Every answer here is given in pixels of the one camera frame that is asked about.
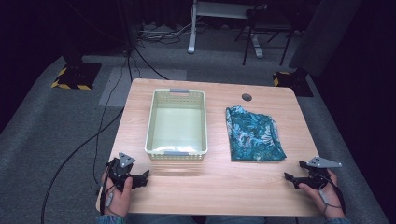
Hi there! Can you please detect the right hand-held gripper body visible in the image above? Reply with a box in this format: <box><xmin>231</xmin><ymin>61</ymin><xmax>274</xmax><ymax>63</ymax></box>
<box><xmin>305</xmin><ymin>156</ymin><xmax>343</xmax><ymax>191</ymax></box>

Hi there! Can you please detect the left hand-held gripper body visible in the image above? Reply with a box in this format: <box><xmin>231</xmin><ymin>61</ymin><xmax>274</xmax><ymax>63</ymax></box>
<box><xmin>106</xmin><ymin>151</ymin><xmax>136</xmax><ymax>191</ymax></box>

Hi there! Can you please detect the pale green plastic basket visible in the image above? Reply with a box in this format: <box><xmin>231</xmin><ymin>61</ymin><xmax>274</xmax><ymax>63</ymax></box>
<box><xmin>144</xmin><ymin>88</ymin><xmax>209</xmax><ymax>161</ymax></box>

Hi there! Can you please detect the teal patterned cloth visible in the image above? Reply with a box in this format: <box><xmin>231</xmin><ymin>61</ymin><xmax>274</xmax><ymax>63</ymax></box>
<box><xmin>225</xmin><ymin>105</ymin><xmax>288</xmax><ymax>162</ymax></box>

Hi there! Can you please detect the person's left hand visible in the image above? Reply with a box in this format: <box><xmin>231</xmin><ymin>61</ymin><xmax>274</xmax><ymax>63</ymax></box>
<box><xmin>100</xmin><ymin>172</ymin><xmax>134</xmax><ymax>217</ymax></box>

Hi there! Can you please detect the person's right hand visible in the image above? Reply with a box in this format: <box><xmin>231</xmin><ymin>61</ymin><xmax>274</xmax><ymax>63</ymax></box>
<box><xmin>298</xmin><ymin>169</ymin><xmax>346</xmax><ymax>219</ymax></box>

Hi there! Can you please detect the black yellow striped stand base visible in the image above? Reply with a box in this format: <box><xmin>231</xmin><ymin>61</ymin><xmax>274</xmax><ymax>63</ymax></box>
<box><xmin>50</xmin><ymin>29</ymin><xmax>103</xmax><ymax>91</ymax></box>
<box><xmin>272</xmin><ymin>68</ymin><xmax>315</xmax><ymax>98</ymax></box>

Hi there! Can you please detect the grey leaning panel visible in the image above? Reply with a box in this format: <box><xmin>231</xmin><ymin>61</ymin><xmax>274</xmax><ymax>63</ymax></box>
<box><xmin>288</xmin><ymin>0</ymin><xmax>364</xmax><ymax>78</ymax></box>

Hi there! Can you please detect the black metal chair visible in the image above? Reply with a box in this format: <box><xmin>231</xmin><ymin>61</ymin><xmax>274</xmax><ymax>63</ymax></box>
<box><xmin>234</xmin><ymin>3</ymin><xmax>295</xmax><ymax>67</ymax></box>

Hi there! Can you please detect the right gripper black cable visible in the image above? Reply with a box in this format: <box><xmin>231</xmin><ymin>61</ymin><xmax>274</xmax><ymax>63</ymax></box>
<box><xmin>318</xmin><ymin>175</ymin><xmax>347</xmax><ymax>216</ymax></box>

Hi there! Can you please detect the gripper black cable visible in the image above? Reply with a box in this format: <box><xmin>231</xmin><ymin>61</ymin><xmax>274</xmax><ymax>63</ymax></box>
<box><xmin>318</xmin><ymin>175</ymin><xmax>347</xmax><ymax>216</ymax></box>
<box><xmin>98</xmin><ymin>161</ymin><xmax>119</xmax><ymax>217</ymax></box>

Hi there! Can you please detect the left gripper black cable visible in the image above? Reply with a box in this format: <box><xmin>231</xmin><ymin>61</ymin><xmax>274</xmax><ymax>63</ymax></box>
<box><xmin>98</xmin><ymin>161</ymin><xmax>119</xmax><ymax>217</ymax></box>

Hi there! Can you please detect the thick black floor cable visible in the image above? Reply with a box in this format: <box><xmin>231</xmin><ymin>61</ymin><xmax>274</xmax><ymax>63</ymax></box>
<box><xmin>40</xmin><ymin>106</ymin><xmax>125</xmax><ymax>224</ymax></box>

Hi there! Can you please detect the thin black floor cable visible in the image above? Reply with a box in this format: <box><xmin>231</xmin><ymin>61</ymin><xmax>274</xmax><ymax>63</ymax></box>
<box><xmin>92</xmin><ymin>50</ymin><xmax>132</xmax><ymax>185</ymax></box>

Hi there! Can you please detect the tangle of floor cables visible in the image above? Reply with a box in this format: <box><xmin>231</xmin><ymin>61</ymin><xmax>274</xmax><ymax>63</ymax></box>
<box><xmin>135</xmin><ymin>21</ymin><xmax>191</xmax><ymax>46</ymax></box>

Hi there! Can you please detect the white desk frame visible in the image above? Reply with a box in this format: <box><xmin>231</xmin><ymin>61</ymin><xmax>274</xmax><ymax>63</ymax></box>
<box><xmin>187</xmin><ymin>0</ymin><xmax>269</xmax><ymax>60</ymax></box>

